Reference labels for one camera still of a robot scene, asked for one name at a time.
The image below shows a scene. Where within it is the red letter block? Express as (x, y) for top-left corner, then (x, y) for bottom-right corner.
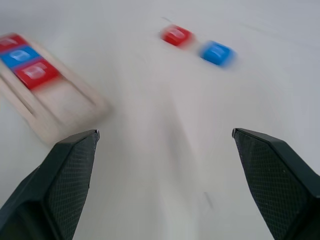
(0, 34), (29, 56)
(13, 57), (61, 91)
(159, 24), (195, 48)

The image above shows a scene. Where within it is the light wooden letter tray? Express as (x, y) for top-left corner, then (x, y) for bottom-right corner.
(0, 32), (110, 146)

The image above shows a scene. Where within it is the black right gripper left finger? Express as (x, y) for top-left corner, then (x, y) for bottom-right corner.
(0, 129), (101, 240)

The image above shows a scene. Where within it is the blue letter block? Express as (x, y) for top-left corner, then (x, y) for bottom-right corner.
(198, 40), (238, 69)
(0, 45), (42, 71)

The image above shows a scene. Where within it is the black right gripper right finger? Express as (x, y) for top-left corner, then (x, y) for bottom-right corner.
(231, 127), (320, 240)

